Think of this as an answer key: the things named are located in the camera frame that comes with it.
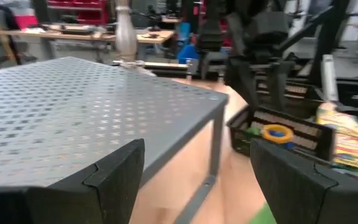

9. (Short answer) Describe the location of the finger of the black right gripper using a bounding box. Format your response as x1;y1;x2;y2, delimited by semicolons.
224;58;259;111
265;61;295;111

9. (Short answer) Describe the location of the silver table lamp white shade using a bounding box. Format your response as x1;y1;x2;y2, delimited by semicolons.
112;0;157;77

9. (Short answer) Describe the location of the red storage bin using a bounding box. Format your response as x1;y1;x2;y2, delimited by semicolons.
47;0;109;26

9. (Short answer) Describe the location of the blue chair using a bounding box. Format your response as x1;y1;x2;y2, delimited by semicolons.
177;21;201;65

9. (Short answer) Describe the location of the yellow green crayon box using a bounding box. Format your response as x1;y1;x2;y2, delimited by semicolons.
315;101;358;175

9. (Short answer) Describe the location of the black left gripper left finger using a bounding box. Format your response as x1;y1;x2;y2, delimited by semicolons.
0;138;145;224

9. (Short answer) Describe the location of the black slotted plastic basket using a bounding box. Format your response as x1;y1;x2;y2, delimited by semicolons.
227;104;336;162
255;77;358;122

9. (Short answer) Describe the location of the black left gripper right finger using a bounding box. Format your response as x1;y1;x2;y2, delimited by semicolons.
249;139;358;224

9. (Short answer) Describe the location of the grey perforated metal shelf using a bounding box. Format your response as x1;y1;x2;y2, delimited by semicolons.
0;55;229;224

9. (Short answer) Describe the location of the wooden background table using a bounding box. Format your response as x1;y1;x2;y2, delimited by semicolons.
0;27;176;44

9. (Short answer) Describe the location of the yellow tape roll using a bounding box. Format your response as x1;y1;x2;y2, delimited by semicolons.
261;123;295;144

